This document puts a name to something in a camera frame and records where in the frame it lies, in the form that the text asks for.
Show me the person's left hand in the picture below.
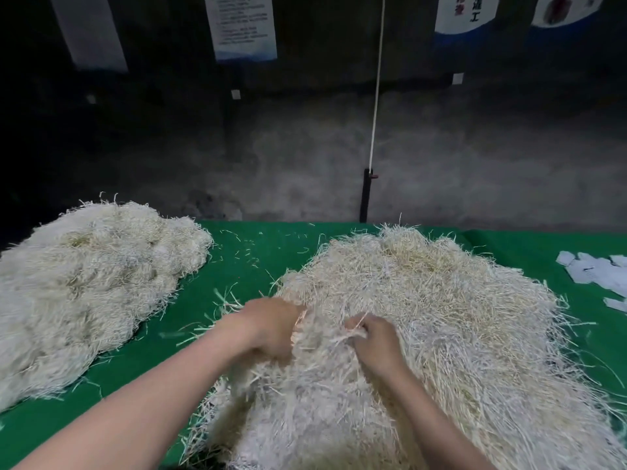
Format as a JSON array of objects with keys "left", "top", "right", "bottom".
[{"left": 226, "top": 297, "right": 308, "bottom": 363}]

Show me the person's right hand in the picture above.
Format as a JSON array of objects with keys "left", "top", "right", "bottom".
[{"left": 344, "top": 314, "right": 406, "bottom": 380}]

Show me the large pile of shredded strips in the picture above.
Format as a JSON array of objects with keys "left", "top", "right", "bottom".
[{"left": 179, "top": 222, "right": 627, "bottom": 470}]

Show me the person's left forearm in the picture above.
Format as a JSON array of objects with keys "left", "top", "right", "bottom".
[{"left": 11, "top": 318, "right": 258, "bottom": 470}]

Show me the person's right forearm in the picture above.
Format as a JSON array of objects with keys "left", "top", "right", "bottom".
[{"left": 379, "top": 368, "right": 498, "bottom": 470}]

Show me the green table cloth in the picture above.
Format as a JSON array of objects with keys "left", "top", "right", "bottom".
[{"left": 0, "top": 219, "right": 627, "bottom": 470}]

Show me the small pile of shredded strips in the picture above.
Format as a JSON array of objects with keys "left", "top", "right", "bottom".
[{"left": 0, "top": 193, "right": 215, "bottom": 413}]

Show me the pile of white paper slips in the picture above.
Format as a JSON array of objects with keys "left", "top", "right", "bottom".
[{"left": 555, "top": 250, "right": 627, "bottom": 313}]

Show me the white poster with blue edge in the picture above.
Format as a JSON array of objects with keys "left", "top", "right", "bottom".
[{"left": 203, "top": 0, "right": 278, "bottom": 63}]

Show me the white poster with black characters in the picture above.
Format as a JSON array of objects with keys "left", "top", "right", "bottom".
[{"left": 434, "top": 0, "right": 499, "bottom": 36}]

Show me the plain white poster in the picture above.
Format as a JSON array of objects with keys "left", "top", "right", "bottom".
[{"left": 49, "top": 0, "right": 129, "bottom": 73}]

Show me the white poster with red figure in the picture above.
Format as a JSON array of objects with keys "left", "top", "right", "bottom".
[{"left": 530, "top": 0, "right": 606, "bottom": 29}]

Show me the black post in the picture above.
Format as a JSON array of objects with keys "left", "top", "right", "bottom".
[{"left": 360, "top": 167, "right": 380, "bottom": 224}]

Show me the white rope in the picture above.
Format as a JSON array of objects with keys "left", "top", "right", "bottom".
[{"left": 367, "top": 0, "right": 388, "bottom": 173}]

